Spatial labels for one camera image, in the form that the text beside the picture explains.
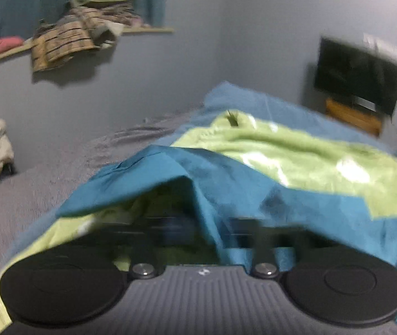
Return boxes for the black television screen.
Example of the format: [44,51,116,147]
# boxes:
[313,37,397,116]

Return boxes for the blue pillow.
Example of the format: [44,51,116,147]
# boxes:
[157,81,397,157]

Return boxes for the wooden television stand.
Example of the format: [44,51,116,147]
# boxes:
[325,98,383,137]

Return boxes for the green printed blanket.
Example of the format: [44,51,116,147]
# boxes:
[0,110,397,335]

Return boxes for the teal curtain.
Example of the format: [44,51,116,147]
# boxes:
[0,0,168,44]

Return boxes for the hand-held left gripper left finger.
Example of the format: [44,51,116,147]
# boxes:
[75,212,200,280]

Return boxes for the pile of striped clothes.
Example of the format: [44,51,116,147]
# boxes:
[31,0,152,74]

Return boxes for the grey bed cover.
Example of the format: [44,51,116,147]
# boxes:
[0,106,206,308]

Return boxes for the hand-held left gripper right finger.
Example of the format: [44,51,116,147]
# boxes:
[227,217,329,280]

